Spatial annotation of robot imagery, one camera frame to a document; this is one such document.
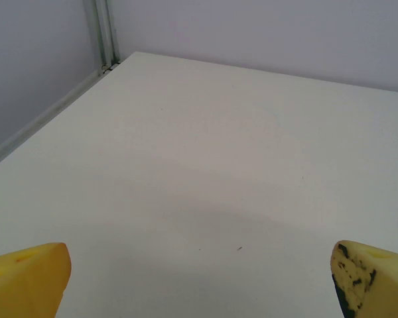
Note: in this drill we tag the aluminium side rail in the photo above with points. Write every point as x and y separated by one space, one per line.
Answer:
36 122

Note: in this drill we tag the aluminium frame post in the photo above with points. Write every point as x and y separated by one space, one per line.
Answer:
103 33

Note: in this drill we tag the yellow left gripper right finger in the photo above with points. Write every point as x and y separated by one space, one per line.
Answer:
378 285

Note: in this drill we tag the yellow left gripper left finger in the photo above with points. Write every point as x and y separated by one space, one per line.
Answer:
26 281

